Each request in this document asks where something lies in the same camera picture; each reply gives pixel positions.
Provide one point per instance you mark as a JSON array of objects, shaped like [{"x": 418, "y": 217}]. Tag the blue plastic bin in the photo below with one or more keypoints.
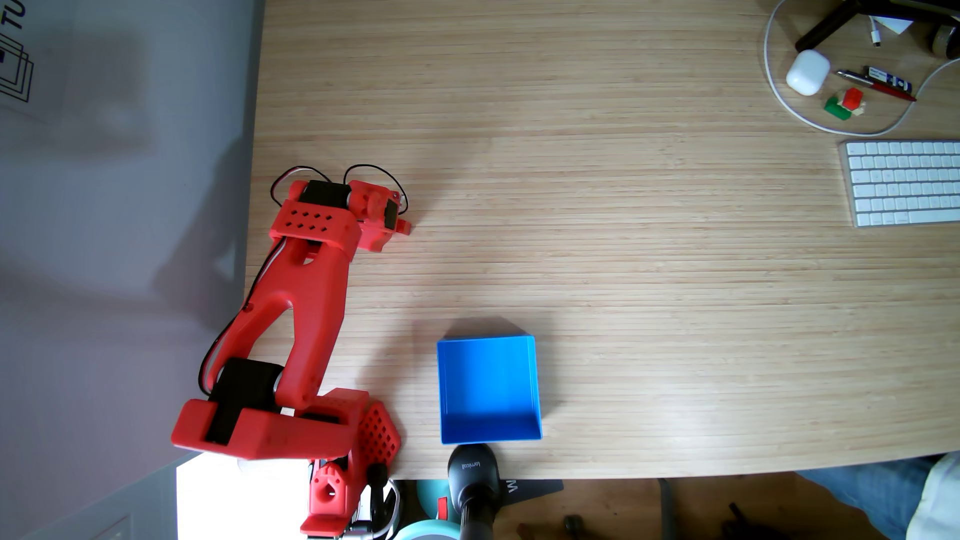
[{"x": 487, "y": 386}]

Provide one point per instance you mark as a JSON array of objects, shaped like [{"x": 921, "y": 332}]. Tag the green lego brick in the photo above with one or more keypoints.
[{"x": 836, "y": 109}]

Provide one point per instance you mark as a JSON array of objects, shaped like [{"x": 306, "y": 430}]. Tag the small red lego brick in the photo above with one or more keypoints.
[{"x": 852, "y": 98}]

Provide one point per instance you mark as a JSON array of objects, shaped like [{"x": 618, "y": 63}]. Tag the silver table clamp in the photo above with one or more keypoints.
[{"x": 379, "y": 506}]

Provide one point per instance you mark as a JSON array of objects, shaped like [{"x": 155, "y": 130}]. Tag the black plate white letter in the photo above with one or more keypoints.
[{"x": 529, "y": 489}]

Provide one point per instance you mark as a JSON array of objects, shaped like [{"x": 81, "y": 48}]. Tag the teal round object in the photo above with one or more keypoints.
[{"x": 427, "y": 525}]

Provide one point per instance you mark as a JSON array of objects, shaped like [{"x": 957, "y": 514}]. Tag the white grey box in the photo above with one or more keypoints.
[{"x": 210, "y": 502}]

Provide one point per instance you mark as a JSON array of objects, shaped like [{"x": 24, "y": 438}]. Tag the white earbuds case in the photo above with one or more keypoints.
[{"x": 808, "y": 72}]

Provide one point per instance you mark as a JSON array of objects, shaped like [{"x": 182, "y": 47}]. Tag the black stand leg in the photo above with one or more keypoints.
[{"x": 832, "y": 22}]

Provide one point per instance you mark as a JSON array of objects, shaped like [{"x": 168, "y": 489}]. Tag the red black pen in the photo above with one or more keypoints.
[{"x": 877, "y": 86}]

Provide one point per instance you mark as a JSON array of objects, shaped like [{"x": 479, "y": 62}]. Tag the white keyboard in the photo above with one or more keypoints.
[{"x": 904, "y": 182}]

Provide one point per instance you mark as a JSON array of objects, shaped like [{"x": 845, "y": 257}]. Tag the blue white usb stick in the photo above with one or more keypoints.
[{"x": 889, "y": 79}]

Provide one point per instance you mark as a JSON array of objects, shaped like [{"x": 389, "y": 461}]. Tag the person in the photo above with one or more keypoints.
[{"x": 877, "y": 495}]

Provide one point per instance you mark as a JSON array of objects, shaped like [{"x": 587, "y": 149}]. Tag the dark tape roll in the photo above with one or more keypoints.
[{"x": 946, "y": 41}]

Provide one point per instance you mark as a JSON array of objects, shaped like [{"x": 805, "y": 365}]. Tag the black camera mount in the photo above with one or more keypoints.
[{"x": 472, "y": 484}]

